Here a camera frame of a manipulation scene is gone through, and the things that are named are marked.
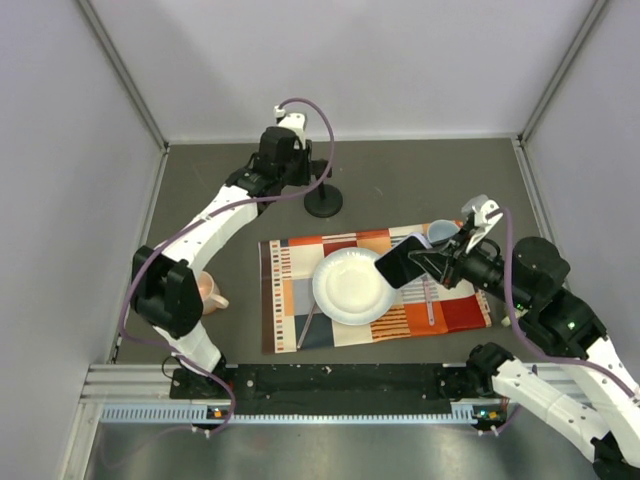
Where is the white ceramic plate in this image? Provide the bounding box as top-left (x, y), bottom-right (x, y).
top-left (311, 247), bottom-right (397, 327)

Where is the pink ceramic mug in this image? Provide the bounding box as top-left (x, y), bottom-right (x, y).
top-left (197, 271), bottom-right (229, 315)

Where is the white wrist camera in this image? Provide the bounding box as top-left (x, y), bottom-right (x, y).
top-left (461, 194), bottom-right (503, 253)
top-left (273, 105), bottom-right (307, 149)

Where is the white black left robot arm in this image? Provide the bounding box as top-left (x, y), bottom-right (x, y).
top-left (130, 113), bottom-right (316, 397)

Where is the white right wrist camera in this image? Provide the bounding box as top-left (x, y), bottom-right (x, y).
top-left (461, 194), bottom-right (503, 253)

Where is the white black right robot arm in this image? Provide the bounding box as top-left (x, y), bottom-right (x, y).
top-left (403, 226), bottom-right (639, 479)

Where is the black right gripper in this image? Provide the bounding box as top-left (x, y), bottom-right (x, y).
top-left (408, 221), bottom-right (530, 309)

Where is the blue grey mug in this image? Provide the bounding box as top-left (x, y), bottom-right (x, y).
top-left (425, 219), bottom-right (460, 245)

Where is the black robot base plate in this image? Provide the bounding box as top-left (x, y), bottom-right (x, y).
top-left (169, 362), bottom-right (501, 404)

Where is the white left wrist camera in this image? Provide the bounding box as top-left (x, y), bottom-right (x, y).
top-left (273, 105), bottom-right (307, 149)

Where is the phone with lilac case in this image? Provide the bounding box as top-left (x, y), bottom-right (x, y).
top-left (374, 233), bottom-right (430, 289)

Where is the grey slotted cable duct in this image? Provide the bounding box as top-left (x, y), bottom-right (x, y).
top-left (99, 399), bottom-right (504, 425)

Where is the black phone stand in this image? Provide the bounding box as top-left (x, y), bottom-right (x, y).
top-left (304, 159), bottom-right (343, 218)

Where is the colourful patterned placemat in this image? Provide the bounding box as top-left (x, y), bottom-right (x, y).
top-left (259, 223), bottom-right (492, 354)

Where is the pink handled knife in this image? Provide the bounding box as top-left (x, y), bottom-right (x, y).
top-left (296, 301), bottom-right (317, 350)

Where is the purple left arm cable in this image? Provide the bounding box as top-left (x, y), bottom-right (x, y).
top-left (117, 97), bottom-right (335, 435)

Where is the pink handled fork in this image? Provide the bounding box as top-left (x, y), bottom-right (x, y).
top-left (421, 276), bottom-right (436, 327)

